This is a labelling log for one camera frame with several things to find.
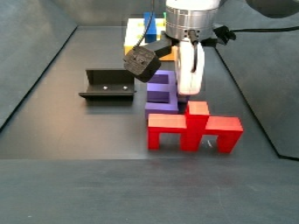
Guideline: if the black cable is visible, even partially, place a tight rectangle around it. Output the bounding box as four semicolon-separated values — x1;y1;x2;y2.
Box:
211;24;299;45

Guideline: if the red three-legged block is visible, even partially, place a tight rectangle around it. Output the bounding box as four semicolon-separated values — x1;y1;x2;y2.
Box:
147;101;243;153

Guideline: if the black fixture bracket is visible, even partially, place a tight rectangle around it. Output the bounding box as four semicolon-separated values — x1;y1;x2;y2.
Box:
79;68;137;99

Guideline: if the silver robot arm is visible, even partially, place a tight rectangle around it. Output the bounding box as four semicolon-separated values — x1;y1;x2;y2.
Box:
166;0;221;95

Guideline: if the purple three-legged block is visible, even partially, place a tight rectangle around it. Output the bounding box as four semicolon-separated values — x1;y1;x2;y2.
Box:
145;70;190;116

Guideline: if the blue bar block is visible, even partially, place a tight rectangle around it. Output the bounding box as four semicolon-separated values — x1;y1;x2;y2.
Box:
145;12;157;43

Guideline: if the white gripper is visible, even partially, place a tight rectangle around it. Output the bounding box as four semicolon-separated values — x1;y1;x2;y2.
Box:
175;38;205;95

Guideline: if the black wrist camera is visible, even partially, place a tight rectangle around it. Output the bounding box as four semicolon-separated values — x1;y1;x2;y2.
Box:
125;37;174;82

